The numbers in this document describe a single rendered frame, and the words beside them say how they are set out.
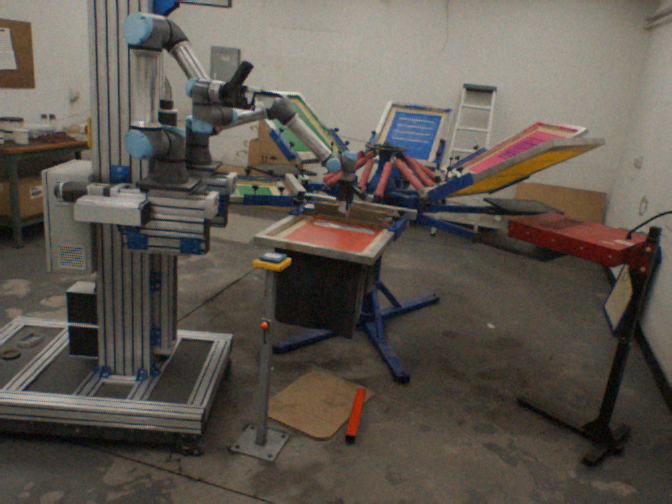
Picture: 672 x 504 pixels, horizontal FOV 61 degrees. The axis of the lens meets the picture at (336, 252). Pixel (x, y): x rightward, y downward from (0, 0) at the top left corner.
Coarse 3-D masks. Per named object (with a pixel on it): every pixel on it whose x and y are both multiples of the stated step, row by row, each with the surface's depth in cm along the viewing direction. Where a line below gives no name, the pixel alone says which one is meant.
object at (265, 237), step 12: (288, 216) 312; (300, 216) 320; (276, 228) 287; (264, 240) 270; (276, 240) 268; (288, 240) 269; (384, 240) 284; (312, 252) 265; (324, 252) 263; (336, 252) 261; (348, 252) 260; (372, 252) 263; (372, 264) 258
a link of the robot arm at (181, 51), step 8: (176, 24) 222; (176, 32) 220; (176, 40) 220; (184, 40) 222; (168, 48) 222; (176, 48) 221; (184, 48) 222; (176, 56) 222; (184, 56) 221; (192, 56) 222; (184, 64) 221; (192, 64) 221; (200, 64) 223; (184, 72) 223; (192, 72) 221; (200, 72) 221; (216, 104) 220; (224, 112) 219; (232, 112) 223; (224, 120) 219; (232, 120) 224
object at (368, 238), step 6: (360, 228) 315; (366, 228) 317; (372, 228) 318; (354, 234) 303; (360, 234) 304; (366, 234) 305; (378, 234) 307; (366, 240) 294; (372, 240) 295; (330, 246) 278; (336, 246) 279; (342, 246) 280; (348, 246) 281; (360, 246) 283; (366, 246) 284; (360, 252) 273
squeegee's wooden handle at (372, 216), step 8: (320, 208) 320; (328, 208) 319; (336, 208) 318; (352, 208) 315; (360, 208) 315; (336, 216) 319; (344, 216) 318; (352, 216) 316; (360, 216) 315; (368, 216) 313; (376, 216) 312; (384, 216) 311
